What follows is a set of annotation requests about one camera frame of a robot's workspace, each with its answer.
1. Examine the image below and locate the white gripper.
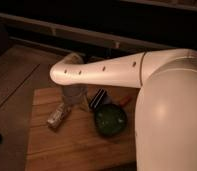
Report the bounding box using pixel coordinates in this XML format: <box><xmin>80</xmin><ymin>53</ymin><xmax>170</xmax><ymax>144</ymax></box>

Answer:
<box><xmin>61</xmin><ymin>53</ymin><xmax>87</xmax><ymax>106</ymax></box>

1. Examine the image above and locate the long white wall rail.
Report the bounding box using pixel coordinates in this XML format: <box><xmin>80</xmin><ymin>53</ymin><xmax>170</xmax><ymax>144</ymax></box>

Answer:
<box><xmin>0</xmin><ymin>12</ymin><xmax>172</xmax><ymax>52</ymax></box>

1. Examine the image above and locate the dark green bowl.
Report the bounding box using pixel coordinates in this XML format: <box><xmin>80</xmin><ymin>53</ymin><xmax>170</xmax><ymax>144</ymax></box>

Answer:
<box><xmin>94</xmin><ymin>104</ymin><xmax>127</xmax><ymax>137</ymax></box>

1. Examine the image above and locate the small clear plastic bottle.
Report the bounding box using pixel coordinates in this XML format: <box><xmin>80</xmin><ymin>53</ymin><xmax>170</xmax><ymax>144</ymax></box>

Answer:
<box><xmin>47</xmin><ymin>103</ymin><xmax>71</xmax><ymax>129</ymax></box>

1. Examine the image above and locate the wooden board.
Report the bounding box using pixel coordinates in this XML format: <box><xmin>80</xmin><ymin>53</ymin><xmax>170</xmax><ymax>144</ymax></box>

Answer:
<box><xmin>25</xmin><ymin>87</ymin><xmax>136</xmax><ymax>171</ymax></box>

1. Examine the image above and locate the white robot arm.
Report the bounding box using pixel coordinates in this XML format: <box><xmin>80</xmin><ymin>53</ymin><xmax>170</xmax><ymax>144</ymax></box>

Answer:
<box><xmin>50</xmin><ymin>49</ymin><xmax>197</xmax><ymax>171</ymax></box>

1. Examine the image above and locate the black striped box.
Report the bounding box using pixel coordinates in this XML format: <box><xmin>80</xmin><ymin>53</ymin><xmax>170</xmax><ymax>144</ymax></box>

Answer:
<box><xmin>89</xmin><ymin>89</ymin><xmax>107</xmax><ymax>109</ymax></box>

